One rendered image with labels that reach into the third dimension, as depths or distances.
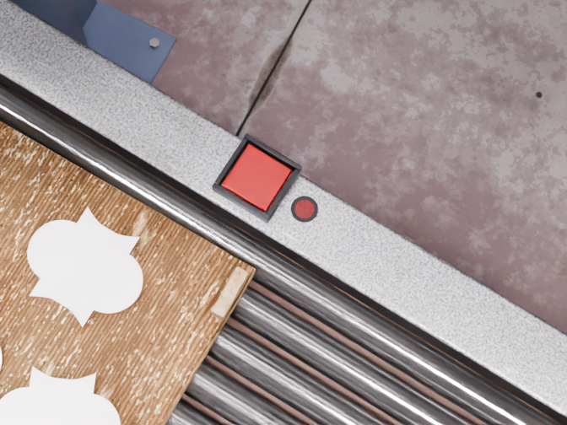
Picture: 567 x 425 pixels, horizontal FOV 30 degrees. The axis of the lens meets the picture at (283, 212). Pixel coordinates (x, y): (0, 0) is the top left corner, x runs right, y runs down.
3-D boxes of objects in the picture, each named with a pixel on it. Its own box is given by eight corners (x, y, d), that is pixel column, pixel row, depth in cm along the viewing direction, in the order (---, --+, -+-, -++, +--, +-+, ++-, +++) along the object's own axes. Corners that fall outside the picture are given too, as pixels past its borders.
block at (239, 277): (236, 269, 118) (237, 264, 115) (251, 277, 118) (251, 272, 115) (209, 314, 117) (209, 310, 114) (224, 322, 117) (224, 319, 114)
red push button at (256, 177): (248, 146, 124) (248, 142, 123) (292, 172, 124) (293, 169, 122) (221, 188, 123) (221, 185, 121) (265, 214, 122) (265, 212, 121)
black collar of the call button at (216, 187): (246, 137, 124) (246, 132, 123) (301, 170, 124) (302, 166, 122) (211, 190, 123) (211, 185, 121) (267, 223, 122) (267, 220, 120)
